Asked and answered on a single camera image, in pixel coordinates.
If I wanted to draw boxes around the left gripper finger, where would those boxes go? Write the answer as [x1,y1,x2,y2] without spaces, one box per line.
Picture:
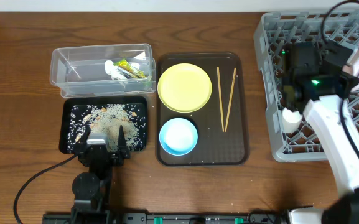
[118,126,129,152]
[79,126,91,145]

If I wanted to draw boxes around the pink white bowl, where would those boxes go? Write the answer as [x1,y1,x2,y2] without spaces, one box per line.
[342,47,359,92]

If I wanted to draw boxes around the wooden chopstick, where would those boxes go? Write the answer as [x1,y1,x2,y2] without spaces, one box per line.
[216,67,225,132]
[224,67,237,132]

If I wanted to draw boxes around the green snack wrapper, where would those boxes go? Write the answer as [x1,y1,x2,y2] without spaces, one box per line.
[113,59,146,78]

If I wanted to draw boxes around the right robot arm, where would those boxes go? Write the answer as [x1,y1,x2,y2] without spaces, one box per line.
[281,40,359,223]

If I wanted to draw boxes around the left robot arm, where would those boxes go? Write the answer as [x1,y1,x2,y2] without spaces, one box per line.
[69,126,130,224]

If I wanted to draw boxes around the grey dishwasher rack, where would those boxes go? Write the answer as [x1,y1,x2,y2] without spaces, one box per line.
[253,9,359,162]

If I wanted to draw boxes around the black waste tray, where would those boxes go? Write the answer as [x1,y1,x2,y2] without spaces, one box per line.
[59,96,147,154]

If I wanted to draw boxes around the white paper cup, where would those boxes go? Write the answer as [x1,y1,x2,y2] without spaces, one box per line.
[281,108,302,134]

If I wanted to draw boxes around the dark brown serving tray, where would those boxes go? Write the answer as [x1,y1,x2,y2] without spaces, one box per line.
[156,52,249,166]

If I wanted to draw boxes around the clear plastic bin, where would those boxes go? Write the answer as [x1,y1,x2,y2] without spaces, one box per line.
[50,44,156,98]

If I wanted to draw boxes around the yellow plate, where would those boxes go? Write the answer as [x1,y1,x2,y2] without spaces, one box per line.
[157,63,212,113]

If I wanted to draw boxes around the white tissue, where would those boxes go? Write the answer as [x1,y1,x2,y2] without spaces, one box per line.
[104,60,128,80]

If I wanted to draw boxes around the light blue bowl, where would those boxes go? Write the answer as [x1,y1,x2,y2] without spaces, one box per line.
[159,118,198,156]

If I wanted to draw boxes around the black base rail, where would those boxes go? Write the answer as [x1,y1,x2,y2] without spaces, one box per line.
[41,212,292,224]

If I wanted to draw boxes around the rice and food scraps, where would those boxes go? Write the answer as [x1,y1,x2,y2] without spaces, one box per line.
[63,103,147,153]

